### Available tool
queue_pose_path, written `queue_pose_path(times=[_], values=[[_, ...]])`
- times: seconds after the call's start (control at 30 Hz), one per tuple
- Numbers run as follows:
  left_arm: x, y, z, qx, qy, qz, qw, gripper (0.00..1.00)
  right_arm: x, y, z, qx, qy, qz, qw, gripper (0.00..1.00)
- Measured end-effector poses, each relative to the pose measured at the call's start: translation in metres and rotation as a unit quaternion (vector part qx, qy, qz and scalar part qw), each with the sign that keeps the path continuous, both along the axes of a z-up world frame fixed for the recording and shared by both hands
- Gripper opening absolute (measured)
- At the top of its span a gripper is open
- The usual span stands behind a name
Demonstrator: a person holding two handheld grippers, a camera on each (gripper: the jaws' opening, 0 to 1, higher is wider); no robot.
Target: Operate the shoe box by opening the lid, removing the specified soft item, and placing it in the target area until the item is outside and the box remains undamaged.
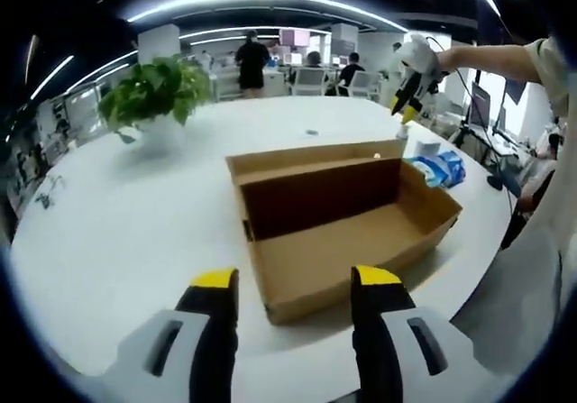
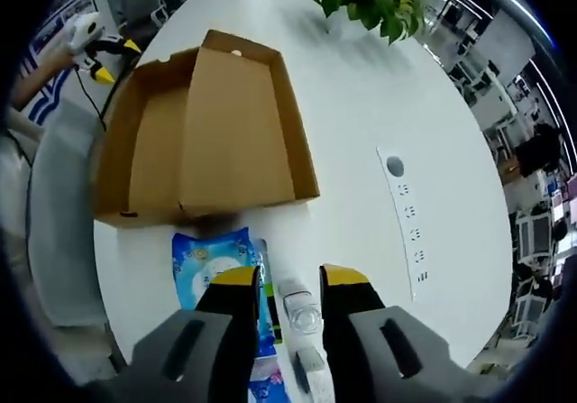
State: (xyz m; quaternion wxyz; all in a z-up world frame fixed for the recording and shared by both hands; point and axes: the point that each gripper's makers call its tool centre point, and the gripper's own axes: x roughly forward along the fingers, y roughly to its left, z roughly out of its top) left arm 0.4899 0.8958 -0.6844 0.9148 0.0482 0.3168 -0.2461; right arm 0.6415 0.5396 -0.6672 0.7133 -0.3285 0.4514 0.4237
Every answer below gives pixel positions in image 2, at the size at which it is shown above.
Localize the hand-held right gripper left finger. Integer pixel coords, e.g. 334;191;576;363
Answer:
130;266;265;380

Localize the grey mesh chair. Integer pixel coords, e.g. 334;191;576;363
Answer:
25;100;116;328

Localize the long ceiling light strip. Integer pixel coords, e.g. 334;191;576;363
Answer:
489;0;577;151

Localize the green potted plant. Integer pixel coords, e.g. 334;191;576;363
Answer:
299;0;426;46

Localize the small grey packet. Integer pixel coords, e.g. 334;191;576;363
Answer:
292;347;326;393

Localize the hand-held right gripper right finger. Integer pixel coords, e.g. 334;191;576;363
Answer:
318;262;465;380

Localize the brown cardboard shoe box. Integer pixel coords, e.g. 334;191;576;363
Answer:
92;28;322;231

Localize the table power socket strip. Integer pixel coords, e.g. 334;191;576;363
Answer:
376;145;430;303

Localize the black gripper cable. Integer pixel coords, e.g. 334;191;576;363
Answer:
73;67;136;133

